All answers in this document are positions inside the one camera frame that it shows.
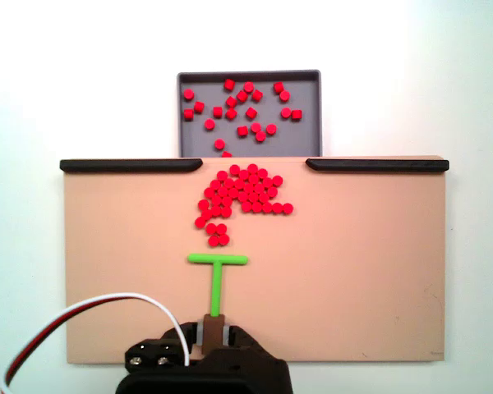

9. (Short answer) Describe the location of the green T-shaped pusher tool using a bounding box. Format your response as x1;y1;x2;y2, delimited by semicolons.
187;253;249;319

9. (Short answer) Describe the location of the beige rectangular work board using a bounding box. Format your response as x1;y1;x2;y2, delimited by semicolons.
61;154;451;365

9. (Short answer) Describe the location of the grey plastic tray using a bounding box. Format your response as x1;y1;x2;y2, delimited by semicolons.
176;69;323;158

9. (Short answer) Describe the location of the white red black servo cable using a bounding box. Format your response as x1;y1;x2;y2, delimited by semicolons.
0;291;191;394

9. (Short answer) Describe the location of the black edge rail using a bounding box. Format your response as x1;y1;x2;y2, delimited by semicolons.
59;158;204;173
306;158;450;173

